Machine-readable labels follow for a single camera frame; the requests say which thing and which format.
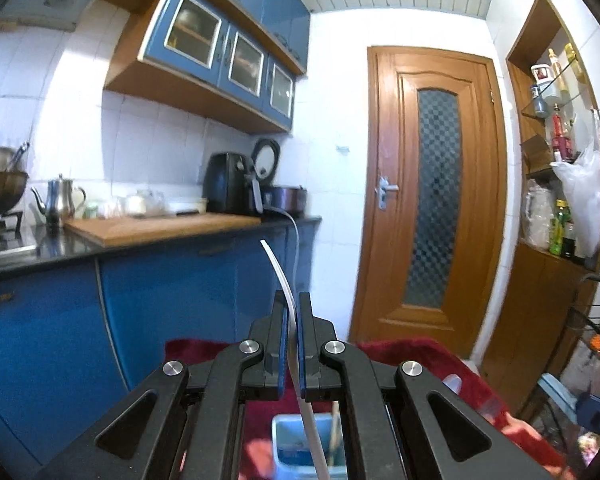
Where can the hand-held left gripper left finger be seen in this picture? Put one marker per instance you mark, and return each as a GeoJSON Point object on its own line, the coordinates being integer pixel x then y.
{"type": "Point", "coordinates": [281, 350]}

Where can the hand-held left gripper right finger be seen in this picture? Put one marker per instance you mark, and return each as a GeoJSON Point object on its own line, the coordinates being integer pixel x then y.
{"type": "Point", "coordinates": [302, 360]}

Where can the white chopstick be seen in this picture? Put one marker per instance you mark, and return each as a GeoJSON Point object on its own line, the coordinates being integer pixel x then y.
{"type": "Point", "coordinates": [280, 272]}

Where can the light blue plastic utensil holder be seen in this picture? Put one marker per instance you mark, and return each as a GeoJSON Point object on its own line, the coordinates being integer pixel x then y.
{"type": "Point", "coordinates": [290, 460]}

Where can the light blue plastic stool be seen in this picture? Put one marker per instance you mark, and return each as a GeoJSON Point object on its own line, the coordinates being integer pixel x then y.
{"type": "Point", "coordinates": [557, 390]}

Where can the wooden door with glass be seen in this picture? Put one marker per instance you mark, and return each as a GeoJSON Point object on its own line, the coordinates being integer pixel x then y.
{"type": "Point", "coordinates": [387, 270]}

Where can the wooden shelf cabinet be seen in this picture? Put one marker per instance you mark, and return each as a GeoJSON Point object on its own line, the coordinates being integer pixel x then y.
{"type": "Point", "coordinates": [525, 310]}

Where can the red floral blanket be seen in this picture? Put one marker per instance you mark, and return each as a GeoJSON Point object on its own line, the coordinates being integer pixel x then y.
{"type": "Point", "coordinates": [430, 355]}

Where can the blue lower kitchen cabinets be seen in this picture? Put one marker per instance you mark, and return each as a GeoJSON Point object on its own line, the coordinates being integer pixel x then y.
{"type": "Point", "coordinates": [155, 310]}

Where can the dark rice cooker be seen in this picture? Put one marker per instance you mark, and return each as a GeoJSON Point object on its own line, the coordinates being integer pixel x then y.
{"type": "Point", "coordinates": [285, 197]}

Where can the dark sauce bottle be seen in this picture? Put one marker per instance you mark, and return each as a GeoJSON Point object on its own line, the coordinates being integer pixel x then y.
{"type": "Point", "coordinates": [570, 242]}

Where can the black air fryer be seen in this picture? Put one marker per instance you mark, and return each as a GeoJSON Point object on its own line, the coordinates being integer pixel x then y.
{"type": "Point", "coordinates": [227, 185]}

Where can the wooden cutting board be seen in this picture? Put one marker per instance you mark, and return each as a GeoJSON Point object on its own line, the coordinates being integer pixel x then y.
{"type": "Point", "coordinates": [155, 227]}

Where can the green bottle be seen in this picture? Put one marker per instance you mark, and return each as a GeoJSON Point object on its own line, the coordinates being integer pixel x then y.
{"type": "Point", "coordinates": [559, 230]}

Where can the clear containers on counter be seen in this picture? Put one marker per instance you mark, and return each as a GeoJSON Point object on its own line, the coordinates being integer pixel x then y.
{"type": "Point", "coordinates": [140, 204]}

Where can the clear plastic jug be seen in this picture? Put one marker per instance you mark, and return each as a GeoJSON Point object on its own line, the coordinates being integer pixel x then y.
{"type": "Point", "coordinates": [537, 215]}

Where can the white plastic bag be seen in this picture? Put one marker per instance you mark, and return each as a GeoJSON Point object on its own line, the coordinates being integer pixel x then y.
{"type": "Point", "coordinates": [582, 200]}

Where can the brown cardboard box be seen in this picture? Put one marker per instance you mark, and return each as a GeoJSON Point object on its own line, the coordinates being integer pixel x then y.
{"type": "Point", "coordinates": [535, 152]}

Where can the steel kettle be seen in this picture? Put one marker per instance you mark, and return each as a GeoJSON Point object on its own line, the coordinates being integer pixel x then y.
{"type": "Point", "coordinates": [57, 202]}

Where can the red bottle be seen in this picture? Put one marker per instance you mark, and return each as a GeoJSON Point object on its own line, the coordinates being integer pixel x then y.
{"type": "Point", "coordinates": [561, 135]}

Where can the gas stove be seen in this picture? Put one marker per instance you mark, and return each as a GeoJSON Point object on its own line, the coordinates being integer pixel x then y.
{"type": "Point", "coordinates": [0, 240]}

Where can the metal wok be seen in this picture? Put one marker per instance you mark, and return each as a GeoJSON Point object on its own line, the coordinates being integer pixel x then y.
{"type": "Point", "coordinates": [2, 190]}

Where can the white jar red label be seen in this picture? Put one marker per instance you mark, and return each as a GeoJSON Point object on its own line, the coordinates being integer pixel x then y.
{"type": "Point", "coordinates": [542, 77]}

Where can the yellow bottle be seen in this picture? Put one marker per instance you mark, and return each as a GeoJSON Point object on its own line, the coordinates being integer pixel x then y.
{"type": "Point", "coordinates": [575, 62]}

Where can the blue wall cabinets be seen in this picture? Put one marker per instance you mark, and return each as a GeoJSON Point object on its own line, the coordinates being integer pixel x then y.
{"type": "Point", "coordinates": [220, 45]}

